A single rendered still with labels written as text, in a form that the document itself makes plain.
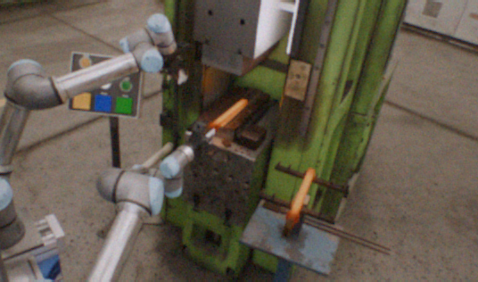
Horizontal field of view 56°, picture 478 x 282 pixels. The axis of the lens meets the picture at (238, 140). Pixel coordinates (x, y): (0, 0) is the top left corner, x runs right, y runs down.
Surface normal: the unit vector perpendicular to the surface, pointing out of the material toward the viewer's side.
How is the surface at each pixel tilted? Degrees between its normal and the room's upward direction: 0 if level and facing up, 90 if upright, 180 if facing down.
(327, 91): 90
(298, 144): 90
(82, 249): 0
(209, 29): 90
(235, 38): 90
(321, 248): 0
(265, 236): 0
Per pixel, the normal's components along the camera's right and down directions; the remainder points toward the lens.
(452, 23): -0.60, 0.40
